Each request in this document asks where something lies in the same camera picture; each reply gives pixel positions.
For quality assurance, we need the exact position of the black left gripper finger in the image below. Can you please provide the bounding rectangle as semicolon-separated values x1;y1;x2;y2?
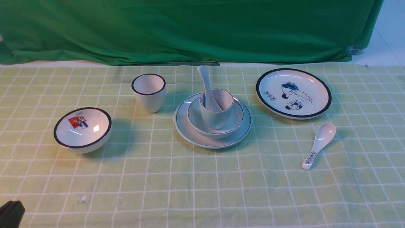
0;200;26;228

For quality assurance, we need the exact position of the plain white cup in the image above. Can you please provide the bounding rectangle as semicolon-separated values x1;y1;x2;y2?
199;88;234;130

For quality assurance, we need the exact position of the plain white ceramic spoon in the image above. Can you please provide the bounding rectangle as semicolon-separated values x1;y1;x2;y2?
198;66;222;112

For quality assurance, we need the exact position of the black-rimmed bowl with flag picture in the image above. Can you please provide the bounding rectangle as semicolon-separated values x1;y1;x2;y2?
53;107;112;154

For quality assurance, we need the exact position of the black-rimmed white cup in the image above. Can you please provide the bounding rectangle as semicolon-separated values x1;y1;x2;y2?
131;73;166;113

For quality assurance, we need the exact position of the white plate thin green rim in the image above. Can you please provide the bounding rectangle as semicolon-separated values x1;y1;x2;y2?
173;92;252;149

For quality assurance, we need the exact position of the green backdrop cloth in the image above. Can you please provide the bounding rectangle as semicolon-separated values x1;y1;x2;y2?
0;0;383;66

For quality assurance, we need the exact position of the black-rimmed plate with cartoon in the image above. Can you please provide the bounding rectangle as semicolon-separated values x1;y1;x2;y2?
255;68;332;120

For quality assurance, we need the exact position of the metal binder clip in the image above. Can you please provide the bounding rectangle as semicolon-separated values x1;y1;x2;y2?
345;45;361;56

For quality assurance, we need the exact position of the white spoon with printed handle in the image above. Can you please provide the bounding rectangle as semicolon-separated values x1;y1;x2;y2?
301;123;336;170

